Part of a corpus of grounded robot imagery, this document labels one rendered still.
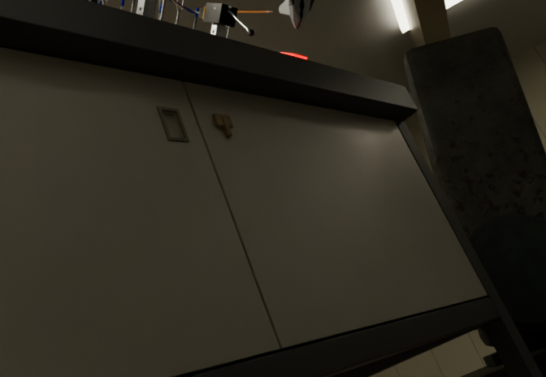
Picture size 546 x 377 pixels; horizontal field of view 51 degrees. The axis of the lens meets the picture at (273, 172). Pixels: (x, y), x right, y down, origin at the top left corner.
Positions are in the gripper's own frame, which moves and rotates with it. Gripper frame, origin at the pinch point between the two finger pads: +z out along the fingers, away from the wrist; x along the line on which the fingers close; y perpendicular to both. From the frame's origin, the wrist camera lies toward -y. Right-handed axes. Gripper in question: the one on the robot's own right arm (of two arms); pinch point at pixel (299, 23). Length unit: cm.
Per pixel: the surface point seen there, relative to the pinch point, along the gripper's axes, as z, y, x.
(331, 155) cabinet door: 32, -34, 26
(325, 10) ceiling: -84, 189, -229
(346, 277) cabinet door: 50, -46, 36
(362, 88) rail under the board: 18.8, -29.3, 12.4
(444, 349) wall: 206, 175, -432
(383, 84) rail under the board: 16.8, -27.9, 3.4
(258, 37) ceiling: -60, 222, -194
